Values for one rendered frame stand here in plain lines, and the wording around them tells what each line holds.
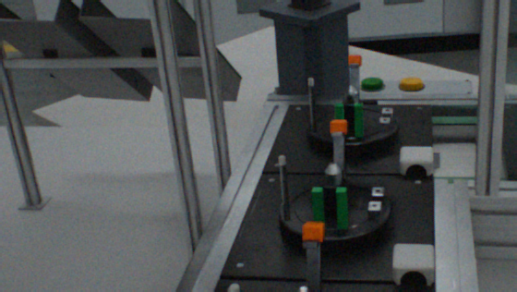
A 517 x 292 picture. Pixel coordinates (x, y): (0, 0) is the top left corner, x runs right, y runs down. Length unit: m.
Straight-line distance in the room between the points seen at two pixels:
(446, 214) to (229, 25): 3.37
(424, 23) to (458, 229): 3.40
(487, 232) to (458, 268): 0.17
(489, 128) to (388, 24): 3.31
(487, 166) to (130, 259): 0.52
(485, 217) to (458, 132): 0.26
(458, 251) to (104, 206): 0.61
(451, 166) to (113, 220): 0.53
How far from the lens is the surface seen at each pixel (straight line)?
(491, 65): 0.95
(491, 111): 0.98
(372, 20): 4.26
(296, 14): 1.46
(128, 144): 1.48
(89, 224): 1.24
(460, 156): 1.22
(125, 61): 1.15
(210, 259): 0.93
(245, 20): 4.25
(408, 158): 1.05
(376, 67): 1.74
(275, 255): 0.90
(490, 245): 1.07
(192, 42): 1.12
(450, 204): 1.01
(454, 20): 0.96
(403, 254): 0.85
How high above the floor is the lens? 1.47
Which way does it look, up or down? 26 degrees down
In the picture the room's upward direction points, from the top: 4 degrees counter-clockwise
